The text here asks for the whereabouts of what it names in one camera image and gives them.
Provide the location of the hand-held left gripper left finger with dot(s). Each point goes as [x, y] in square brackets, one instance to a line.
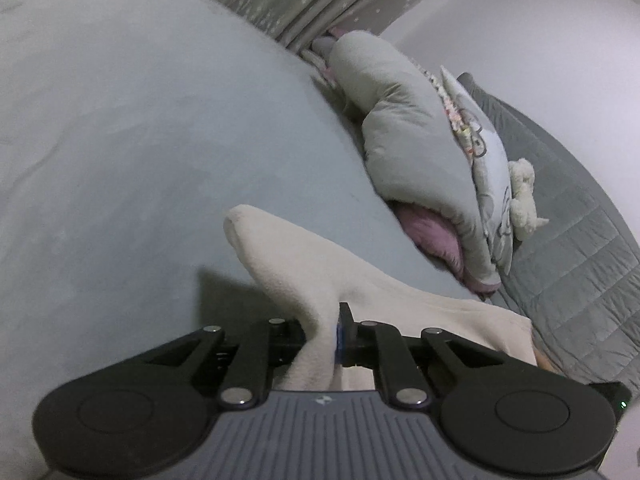
[277, 332]

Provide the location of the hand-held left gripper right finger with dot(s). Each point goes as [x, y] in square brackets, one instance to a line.
[342, 332]

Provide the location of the cream shirt with black sleeves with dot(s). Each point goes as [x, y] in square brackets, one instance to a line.
[310, 270]

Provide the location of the grey quilted headboard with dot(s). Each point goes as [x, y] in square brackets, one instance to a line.
[575, 260]

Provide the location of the grey and pink folded duvet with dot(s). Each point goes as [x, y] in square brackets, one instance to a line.
[400, 125]

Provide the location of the white plush toy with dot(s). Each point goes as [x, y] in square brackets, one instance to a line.
[525, 195]

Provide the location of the grey cartoon-print pillow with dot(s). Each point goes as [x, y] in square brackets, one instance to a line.
[487, 160]

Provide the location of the floral-print pillow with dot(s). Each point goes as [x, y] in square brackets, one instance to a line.
[452, 105]

